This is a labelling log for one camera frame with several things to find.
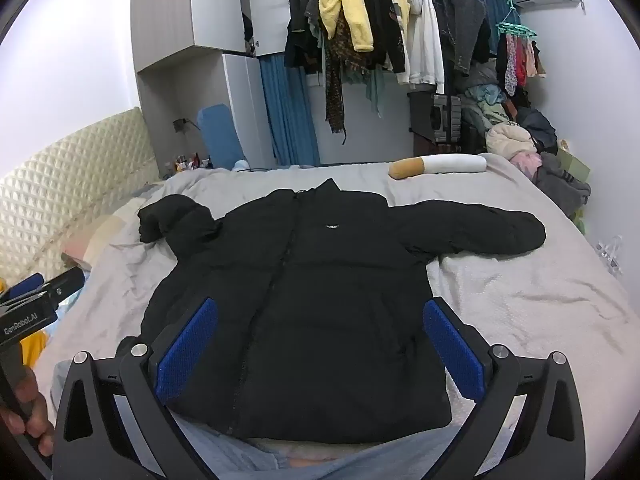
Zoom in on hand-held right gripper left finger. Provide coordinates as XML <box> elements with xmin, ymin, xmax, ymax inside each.
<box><xmin>52</xmin><ymin>296</ymin><xmax>221</xmax><ymax>480</ymax></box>

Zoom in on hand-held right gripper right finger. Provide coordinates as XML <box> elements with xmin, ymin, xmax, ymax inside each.
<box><xmin>422</xmin><ymin>296</ymin><xmax>587</xmax><ymax>480</ymax></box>

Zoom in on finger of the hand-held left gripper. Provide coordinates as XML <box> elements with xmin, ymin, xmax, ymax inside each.
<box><xmin>42</xmin><ymin>266</ymin><xmax>87</xmax><ymax>307</ymax></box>
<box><xmin>7</xmin><ymin>272</ymin><xmax>46</xmax><ymax>303</ymax></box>

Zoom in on black puffer jacket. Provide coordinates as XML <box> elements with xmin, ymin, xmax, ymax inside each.
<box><xmin>137</xmin><ymin>177</ymin><xmax>547</xmax><ymax>445</ymax></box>

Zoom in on white clothes hangers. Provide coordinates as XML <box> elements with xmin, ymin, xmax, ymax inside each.
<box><xmin>595</xmin><ymin>236</ymin><xmax>625</xmax><ymax>276</ymax></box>

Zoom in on pile of clothes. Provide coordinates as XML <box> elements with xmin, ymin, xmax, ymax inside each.
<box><xmin>460</xmin><ymin>75</ymin><xmax>593</xmax><ymax>221</ymax></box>

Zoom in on hanging small colourful clothes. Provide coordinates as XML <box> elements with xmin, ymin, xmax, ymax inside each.
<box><xmin>496</xmin><ymin>32</ymin><xmax>547</xmax><ymax>97</ymax></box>

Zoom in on person's left hand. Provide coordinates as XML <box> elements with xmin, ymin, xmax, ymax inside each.
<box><xmin>0</xmin><ymin>367</ymin><xmax>55</xmax><ymax>458</ymax></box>

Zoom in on yellow cloth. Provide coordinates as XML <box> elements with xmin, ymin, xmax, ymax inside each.
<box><xmin>17</xmin><ymin>332</ymin><xmax>48</xmax><ymax>371</ymax></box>

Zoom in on pastel patchwork pillow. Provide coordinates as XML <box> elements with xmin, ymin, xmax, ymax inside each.
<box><xmin>60</xmin><ymin>195</ymin><xmax>151</xmax><ymax>271</ymax></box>

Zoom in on grey bed blanket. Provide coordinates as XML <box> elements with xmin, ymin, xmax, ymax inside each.
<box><xmin>35</xmin><ymin>152</ymin><xmax>637</xmax><ymax>480</ymax></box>

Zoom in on beige quilted headboard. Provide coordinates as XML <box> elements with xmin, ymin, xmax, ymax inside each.
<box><xmin>0</xmin><ymin>106</ymin><xmax>160</xmax><ymax>291</ymax></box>

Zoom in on person's legs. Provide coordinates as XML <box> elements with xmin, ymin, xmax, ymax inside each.
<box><xmin>170</xmin><ymin>412</ymin><xmax>468</xmax><ymax>480</ymax></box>

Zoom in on bedside small bottles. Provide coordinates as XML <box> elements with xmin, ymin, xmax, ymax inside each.
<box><xmin>172</xmin><ymin>152</ymin><xmax>213</xmax><ymax>173</ymax></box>

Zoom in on blue padded board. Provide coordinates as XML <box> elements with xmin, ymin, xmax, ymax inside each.
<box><xmin>196</xmin><ymin>105</ymin><xmax>247</xmax><ymax>171</ymax></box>

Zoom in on green paper bag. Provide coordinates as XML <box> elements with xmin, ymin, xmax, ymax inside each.
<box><xmin>556</xmin><ymin>140</ymin><xmax>591</xmax><ymax>183</ymax></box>

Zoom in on blue curtain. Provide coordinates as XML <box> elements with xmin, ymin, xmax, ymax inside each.
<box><xmin>258</xmin><ymin>55</ymin><xmax>321</xmax><ymax>167</ymax></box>

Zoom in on teal hanging cloth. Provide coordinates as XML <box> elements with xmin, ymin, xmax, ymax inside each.
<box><xmin>345</xmin><ymin>67</ymin><xmax>386</xmax><ymax>121</ymax></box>

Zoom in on leopard print scarf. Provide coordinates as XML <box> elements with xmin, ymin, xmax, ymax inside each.
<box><xmin>324</xmin><ymin>15</ymin><xmax>368</xmax><ymax>136</ymax></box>

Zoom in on white wardrobe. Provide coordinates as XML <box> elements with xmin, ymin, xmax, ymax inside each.
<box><xmin>132</xmin><ymin>0</ymin><xmax>291</xmax><ymax>181</ymax></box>

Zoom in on white hoodie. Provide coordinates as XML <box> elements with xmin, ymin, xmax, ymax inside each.
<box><xmin>405</xmin><ymin>0</ymin><xmax>446</xmax><ymax>95</ymax></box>

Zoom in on green clip hanger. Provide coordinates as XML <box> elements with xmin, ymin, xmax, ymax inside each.
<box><xmin>496</xmin><ymin>0</ymin><xmax>538</xmax><ymax>38</ymax></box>

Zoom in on dark grey jacket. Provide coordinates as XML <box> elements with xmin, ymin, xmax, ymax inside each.
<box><xmin>425</xmin><ymin>0</ymin><xmax>493</xmax><ymax>73</ymax></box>

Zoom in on black hanging jacket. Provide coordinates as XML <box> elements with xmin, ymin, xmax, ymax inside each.
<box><xmin>362</xmin><ymin>0</ymin><xmax>408</xmax><ymax>73</ymax></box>

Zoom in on black hanging coat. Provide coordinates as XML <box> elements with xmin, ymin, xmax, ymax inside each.
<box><xmin>284</xmin><ymin>0</ymin><xmax>326</xmax><ymax>73</ymax></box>

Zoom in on cream hanging shirt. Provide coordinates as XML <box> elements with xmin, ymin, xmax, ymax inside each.
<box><xmin>384</xmin><ymin>0</ymin><xmax>413</xmax><ymax>86</ymax></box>

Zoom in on yellow fleece jacket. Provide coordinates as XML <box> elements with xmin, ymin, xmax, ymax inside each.
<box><xmin>318</xmin><ymin>0</ymin><xmax>375</xmax><ymax>53</ymax></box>

